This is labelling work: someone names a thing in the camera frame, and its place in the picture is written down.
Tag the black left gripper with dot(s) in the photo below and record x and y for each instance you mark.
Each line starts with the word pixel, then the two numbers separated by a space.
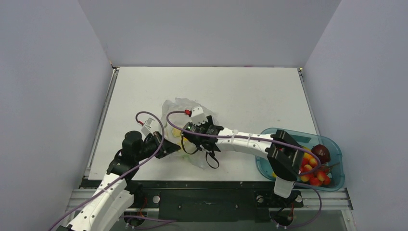
pixel 167 147

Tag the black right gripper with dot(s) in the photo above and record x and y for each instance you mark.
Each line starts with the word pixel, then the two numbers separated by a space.
pixel 190 134

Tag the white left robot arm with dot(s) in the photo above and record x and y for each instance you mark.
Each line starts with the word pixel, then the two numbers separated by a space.
pixel 117 191

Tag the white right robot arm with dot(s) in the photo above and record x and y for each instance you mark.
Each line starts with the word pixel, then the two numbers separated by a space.
pixel 280 149

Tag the yellow fake banana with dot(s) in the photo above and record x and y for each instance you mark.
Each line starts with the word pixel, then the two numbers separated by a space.
pixel 176 132

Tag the dark red fake apple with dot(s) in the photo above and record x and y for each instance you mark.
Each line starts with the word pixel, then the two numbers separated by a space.
pixel 322 152

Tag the teal plastic tray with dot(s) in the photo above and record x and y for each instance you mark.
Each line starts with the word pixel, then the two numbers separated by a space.
pixel 308 140

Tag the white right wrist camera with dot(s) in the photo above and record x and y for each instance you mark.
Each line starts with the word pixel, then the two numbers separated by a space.
pixel 198 116

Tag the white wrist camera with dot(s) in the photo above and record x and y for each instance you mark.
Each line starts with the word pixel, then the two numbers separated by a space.
pixel 198 116
pixel 149 127

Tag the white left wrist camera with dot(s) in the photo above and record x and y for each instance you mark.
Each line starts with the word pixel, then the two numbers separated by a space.
pixel 149 127

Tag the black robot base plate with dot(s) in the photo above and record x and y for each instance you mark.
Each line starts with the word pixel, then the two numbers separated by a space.
pixel 212 201

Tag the aluminium table edge rail left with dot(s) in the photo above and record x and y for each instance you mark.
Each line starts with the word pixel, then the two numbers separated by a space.
pixel 101 120

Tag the aluminium table edge rail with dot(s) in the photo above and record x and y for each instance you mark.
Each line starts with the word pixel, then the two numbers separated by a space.
pixel 101 120
pixel 300 73

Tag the aluminium table edge rail right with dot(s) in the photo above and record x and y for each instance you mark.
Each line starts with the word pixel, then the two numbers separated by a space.
pixel 300 73

